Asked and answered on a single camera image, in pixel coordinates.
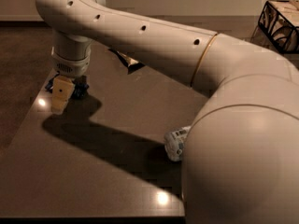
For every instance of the brown and cream chip bag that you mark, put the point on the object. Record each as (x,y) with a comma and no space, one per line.
(131,64)

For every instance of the white gripper with vent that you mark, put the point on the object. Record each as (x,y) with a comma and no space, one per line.
(71,65)

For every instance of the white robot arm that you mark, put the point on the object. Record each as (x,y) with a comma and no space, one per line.
(241,158)

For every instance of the clear plastic water bottle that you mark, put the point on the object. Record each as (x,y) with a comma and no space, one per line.
(174,143)

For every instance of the blue rxbar blueberry wrapper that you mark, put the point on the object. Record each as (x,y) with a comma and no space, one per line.
(80,89)

